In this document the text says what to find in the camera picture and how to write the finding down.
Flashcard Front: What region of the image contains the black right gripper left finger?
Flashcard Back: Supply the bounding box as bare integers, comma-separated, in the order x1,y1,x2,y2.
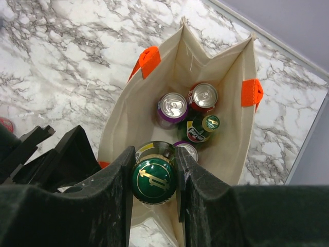
1,146,135,246

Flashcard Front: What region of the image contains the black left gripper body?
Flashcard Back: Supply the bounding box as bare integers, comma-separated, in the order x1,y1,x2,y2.
0,122,102,192

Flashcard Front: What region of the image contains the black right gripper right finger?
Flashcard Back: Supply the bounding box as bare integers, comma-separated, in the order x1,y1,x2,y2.
175,148,328,246

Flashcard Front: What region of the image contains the purple soda can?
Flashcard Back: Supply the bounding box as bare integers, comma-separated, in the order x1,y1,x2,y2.
173,141,198,162
157,92,188,129

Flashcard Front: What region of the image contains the green glass bottle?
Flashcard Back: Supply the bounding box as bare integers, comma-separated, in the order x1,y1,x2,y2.
131,141,177,205
177,115,221,148

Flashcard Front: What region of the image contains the beige canvas tote bag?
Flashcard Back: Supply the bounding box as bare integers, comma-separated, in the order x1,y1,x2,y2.
96,15,265,247

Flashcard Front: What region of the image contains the red soda can front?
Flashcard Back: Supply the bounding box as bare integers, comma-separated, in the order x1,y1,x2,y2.
0,117,14,133

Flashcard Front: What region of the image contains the red soda can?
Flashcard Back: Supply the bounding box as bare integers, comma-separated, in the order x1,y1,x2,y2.
0,117,14,133
187,82,218,113

